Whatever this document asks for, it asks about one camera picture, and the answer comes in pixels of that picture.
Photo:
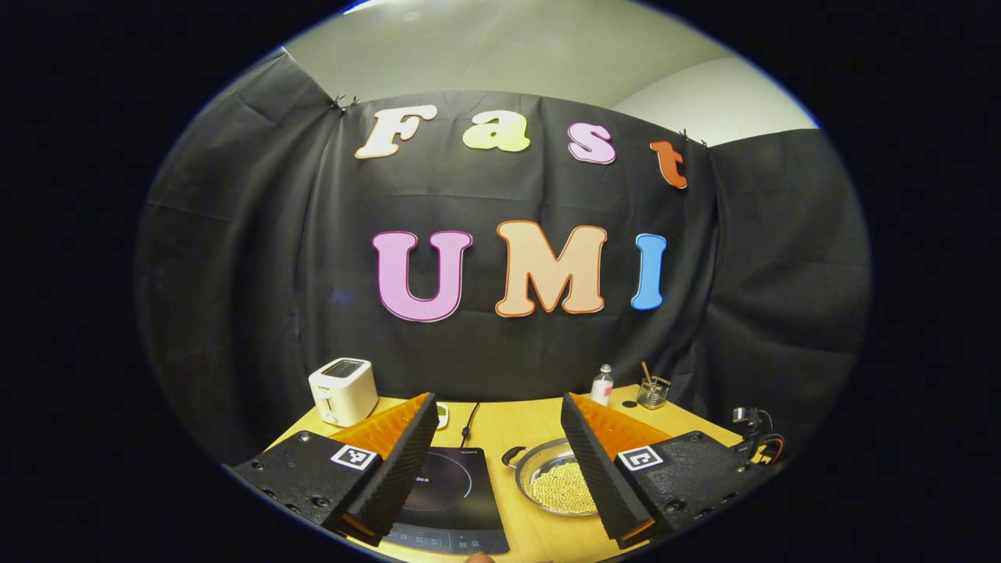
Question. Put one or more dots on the clear bottle with pink label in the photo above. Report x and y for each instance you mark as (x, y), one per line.
(602, 389)

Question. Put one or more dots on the pile of yellow soybeans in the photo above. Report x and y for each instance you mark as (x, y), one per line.
(563, 489)

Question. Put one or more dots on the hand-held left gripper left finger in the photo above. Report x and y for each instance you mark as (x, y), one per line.
(403, 473)

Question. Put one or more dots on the white toaster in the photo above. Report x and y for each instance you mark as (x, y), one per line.
(344, 395)

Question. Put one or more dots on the wooden stick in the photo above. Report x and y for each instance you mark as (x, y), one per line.
(646, 371)

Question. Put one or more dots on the black induction cooktop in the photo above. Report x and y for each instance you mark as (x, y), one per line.
(461, 500)

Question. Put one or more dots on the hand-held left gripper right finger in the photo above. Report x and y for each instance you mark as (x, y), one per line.
(598, 477)

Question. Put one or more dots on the white divided plate of beans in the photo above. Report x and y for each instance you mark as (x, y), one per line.
(443, 416)

